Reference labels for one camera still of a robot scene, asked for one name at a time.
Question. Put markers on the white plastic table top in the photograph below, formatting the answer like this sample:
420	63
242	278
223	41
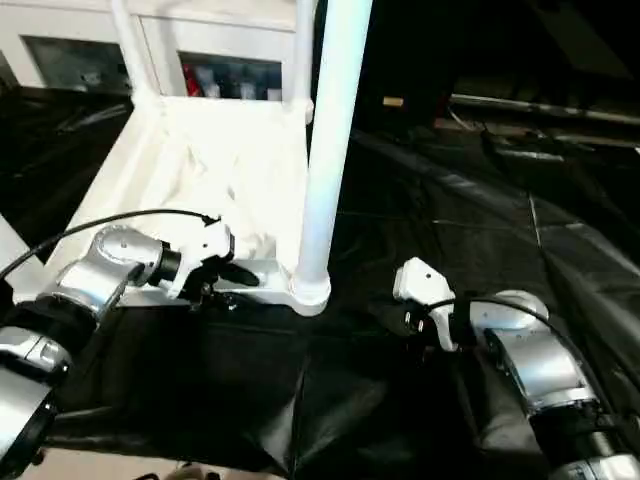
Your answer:
200	150

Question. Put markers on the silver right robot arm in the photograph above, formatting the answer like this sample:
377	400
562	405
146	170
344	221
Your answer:
540	350

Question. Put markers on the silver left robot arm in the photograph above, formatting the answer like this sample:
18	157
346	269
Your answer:
100	270

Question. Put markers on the black mat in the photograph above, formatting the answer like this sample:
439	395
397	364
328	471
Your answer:
450	225

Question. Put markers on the grey robot left foot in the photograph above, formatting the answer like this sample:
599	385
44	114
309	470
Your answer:
197	471

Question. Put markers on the red bottle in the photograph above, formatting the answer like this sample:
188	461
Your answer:
192	80

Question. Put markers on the small tan label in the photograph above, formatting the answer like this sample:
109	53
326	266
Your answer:
392	101

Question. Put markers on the white glass-door cabinet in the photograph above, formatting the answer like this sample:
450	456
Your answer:
225	40

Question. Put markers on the dark metal pole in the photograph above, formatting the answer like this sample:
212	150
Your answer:
545	107

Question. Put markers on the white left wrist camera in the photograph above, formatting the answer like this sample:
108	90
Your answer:
207	245

